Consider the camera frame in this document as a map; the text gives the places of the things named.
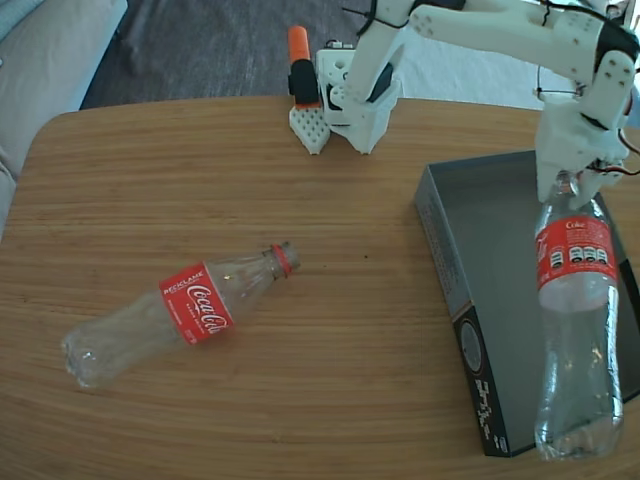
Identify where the grey cardboard box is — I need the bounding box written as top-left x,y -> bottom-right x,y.
413,148 -> 640,459

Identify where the pale teal cushion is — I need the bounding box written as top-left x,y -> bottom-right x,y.
0,0 -> 46,44

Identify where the pale grey upholstered seat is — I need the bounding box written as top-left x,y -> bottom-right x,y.
394,12 -> 591,119

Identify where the dark grey rug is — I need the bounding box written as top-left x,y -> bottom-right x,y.
79,0 -> 549,112

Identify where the clear plastic cola bottle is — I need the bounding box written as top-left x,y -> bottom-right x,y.
533,169 -> 626,462
60,241 -> 303,389

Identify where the orange and black clamp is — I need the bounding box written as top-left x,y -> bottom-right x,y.
287,24 -> 321,110

